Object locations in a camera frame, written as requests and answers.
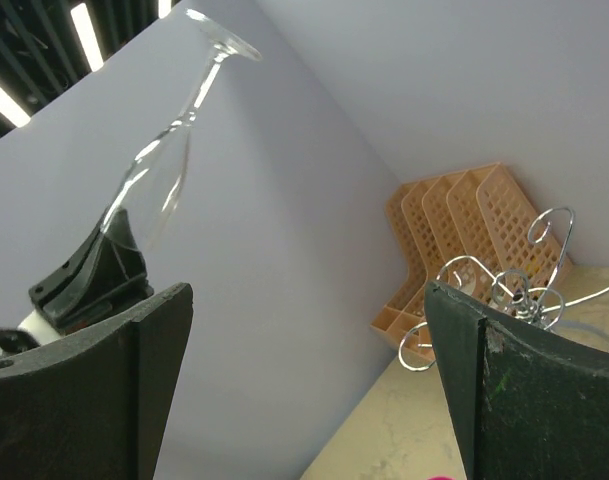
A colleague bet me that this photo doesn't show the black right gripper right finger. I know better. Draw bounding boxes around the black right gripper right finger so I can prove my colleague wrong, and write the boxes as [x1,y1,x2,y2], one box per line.
[424,281,609,479]

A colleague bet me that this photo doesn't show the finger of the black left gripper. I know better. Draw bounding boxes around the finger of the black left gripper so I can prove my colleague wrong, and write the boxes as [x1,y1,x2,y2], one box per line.
[29,233,104,325]
[58,207,152,334]

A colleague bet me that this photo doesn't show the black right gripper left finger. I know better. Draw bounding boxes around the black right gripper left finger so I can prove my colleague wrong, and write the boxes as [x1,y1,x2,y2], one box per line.
[0,283,193,479]

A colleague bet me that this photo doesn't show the peach plastic file organizer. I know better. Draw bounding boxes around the peach plastic file organizer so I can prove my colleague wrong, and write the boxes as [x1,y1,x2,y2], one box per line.
[371,163,573,360]

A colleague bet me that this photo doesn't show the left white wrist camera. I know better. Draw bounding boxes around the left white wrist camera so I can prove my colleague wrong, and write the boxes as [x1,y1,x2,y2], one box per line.
[0,310,62,361]

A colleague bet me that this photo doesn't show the chrome wine glass rack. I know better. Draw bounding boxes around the chrome wine glass rack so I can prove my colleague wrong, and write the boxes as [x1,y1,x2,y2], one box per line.
[397,205,609,372]

